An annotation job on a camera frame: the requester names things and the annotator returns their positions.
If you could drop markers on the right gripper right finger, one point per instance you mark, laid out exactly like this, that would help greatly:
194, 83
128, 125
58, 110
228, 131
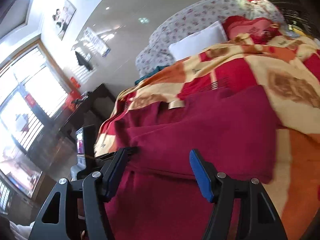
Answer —
243, 202

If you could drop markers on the maroon fleece garment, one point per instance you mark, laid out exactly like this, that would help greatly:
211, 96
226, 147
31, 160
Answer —
158, 197

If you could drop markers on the dark cloth on hook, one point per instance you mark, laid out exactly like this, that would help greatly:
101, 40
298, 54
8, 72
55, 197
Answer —
83, 62

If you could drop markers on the red wall sticker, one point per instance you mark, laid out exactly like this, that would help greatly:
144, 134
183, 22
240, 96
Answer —
75, 83

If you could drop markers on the framed portrait photo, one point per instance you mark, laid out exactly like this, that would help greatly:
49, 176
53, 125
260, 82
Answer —
62, 16

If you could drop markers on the eye chart wall poster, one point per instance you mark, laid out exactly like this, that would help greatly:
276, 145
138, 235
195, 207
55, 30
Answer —
96, 42

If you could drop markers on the carved dark wooden headboard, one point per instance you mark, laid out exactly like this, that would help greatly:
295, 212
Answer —
296, 14

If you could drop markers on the floral quilt bundle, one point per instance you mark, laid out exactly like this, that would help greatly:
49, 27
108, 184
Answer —
194, 18

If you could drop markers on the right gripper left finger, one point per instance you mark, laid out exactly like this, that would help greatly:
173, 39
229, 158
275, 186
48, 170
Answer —
76, 206

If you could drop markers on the white pillow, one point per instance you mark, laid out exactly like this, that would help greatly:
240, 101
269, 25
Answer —
197, 42

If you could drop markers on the red orange love blanket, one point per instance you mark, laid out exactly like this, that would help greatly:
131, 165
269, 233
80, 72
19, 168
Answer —
288, 71

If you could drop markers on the window with metal grille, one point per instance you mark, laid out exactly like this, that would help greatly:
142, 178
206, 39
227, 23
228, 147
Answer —
33, 93

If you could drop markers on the red gift box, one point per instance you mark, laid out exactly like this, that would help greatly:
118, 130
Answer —
68, 104

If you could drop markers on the red pink embroidered pillow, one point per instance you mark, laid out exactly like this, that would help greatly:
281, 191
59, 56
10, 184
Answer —
261, 30

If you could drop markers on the dark wooden side table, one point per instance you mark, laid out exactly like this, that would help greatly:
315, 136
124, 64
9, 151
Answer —
77, 118

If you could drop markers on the teal cloth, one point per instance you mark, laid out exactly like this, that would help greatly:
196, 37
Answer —
150, 74

